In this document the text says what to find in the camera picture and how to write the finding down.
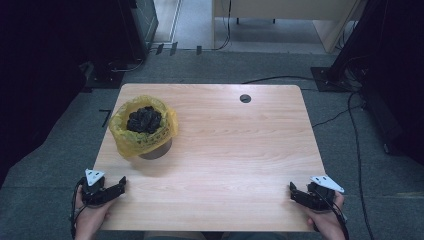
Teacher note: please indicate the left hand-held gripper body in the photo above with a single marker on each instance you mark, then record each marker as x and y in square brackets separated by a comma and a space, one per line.
[94, 189]

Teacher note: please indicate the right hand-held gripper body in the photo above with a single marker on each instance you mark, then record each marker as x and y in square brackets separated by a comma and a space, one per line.
[322, 193]

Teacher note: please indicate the person's right hand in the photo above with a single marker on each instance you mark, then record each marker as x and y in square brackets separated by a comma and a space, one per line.
[328, 221]

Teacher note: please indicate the person's left hand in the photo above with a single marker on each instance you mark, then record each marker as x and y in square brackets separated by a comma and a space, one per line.
[89, 220]

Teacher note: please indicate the yellow bag lined bin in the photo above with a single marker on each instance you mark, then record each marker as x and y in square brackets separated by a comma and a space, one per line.
[140, 141]

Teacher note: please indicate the dark round trash bin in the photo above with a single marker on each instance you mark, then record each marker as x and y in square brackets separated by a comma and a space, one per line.
[159, 152]

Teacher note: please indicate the black crumpled waste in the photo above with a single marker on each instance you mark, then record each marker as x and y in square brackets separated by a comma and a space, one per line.
[144, 120]

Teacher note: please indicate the black metal stand base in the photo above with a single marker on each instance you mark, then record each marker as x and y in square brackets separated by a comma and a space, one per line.
[106, 78]
[328, 80]

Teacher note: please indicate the black curtain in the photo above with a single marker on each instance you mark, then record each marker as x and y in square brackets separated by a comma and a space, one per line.
[40, 66]
[393, 50]

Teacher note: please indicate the dark glass cabinet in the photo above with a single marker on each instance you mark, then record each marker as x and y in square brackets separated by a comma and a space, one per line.
[146, 20]

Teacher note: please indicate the light wooden desk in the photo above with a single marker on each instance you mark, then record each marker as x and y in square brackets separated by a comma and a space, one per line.
[283, 8]

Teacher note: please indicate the black floor rail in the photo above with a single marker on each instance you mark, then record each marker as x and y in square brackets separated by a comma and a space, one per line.
[383, 123]

